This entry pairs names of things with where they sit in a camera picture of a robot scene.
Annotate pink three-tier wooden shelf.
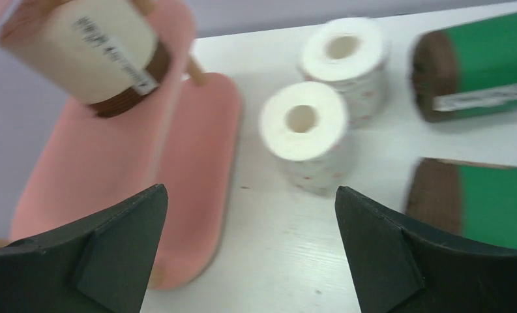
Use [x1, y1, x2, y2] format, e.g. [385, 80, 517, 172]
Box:
[9, 1, 242, 290]

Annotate green brown wrapped roll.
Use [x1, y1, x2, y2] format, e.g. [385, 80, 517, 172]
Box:
[411, 12, 517, 123]
[405, 158, 517, 250]

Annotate cream brown paper roll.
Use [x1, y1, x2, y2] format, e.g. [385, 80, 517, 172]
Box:
[0, 1, 171, 118]

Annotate white dotted toilet roll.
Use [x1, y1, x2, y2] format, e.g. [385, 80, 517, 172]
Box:
[297, 17, 389, 127]
[258, 81, 351, 196]

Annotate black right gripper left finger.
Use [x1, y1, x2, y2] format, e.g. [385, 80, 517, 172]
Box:
[0, 184, 168, 313]

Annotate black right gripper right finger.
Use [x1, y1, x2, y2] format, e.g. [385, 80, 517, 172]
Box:
[334, 186, 517, 312]

